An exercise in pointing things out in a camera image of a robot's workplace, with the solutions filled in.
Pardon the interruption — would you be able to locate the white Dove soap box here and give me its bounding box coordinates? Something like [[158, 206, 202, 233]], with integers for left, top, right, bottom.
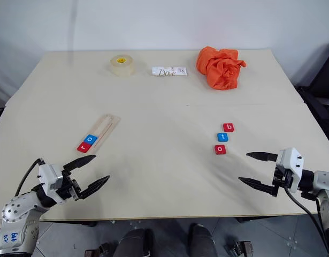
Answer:
[[151, 66, 189, 78]]

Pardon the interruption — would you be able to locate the blue letter tile o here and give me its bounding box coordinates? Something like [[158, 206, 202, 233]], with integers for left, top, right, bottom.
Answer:
[[83, 133, 98, 145]]

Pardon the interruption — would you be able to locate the red letter tile r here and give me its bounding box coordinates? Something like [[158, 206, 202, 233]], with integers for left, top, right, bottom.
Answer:
[[76, 141, 93, 154]]

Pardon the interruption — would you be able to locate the crumpled orange cloth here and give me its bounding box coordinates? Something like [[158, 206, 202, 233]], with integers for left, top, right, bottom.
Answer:
[[196, 46, 247, 91]]

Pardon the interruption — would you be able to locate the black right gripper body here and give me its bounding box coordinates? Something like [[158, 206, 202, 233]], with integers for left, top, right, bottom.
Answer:
[[272, 162, 294, 198]]

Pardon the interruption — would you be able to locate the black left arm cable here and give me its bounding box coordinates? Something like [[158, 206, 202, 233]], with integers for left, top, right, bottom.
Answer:
[[14, 158, 45, 198]]

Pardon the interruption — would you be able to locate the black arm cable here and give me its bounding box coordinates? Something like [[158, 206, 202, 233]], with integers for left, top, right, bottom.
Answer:
[[14, 158, 45, 198], [284, 186, 329, 257]]

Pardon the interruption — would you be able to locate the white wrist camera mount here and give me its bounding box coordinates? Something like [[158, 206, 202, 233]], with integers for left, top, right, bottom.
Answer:
[[276, 147, 305, 194], [37, 163, 64, 205]]

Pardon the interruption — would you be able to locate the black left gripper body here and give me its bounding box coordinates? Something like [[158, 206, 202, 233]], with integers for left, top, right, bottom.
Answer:
[[56, 169, 82, 201]]

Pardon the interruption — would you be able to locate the clear tape roll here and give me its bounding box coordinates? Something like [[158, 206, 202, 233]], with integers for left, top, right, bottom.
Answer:
[[109, 55, 136, 78]]

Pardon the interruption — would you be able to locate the dark grey rounded shape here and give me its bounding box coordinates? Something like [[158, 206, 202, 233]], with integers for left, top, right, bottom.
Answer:
[[118, 227, 155, 257], [189, 223, 218, 257]]

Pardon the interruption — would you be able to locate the wooden letter tray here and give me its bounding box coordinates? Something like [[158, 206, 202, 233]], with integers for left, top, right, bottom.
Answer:
[[74, 114, 121, 155]]

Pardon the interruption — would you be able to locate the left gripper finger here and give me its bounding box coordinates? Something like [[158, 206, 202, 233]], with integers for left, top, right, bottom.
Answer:
[[63, 154, 97, 172], [77, 175, 111, 201]]

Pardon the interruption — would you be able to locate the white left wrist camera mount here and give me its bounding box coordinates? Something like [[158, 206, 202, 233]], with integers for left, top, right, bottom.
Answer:
[[37, 163, 64, 205]]

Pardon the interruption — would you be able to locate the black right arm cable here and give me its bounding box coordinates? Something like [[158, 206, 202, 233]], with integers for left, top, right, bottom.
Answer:
[[284, 186, 329, 257]]

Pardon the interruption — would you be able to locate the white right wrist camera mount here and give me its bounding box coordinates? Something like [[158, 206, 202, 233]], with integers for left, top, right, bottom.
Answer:
[[276, 147, 305, 194]]

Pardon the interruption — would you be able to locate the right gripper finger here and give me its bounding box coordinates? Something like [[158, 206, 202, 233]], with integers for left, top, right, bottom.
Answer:
[[246, 152, 278, 162], [238, 176, 279, 198]]

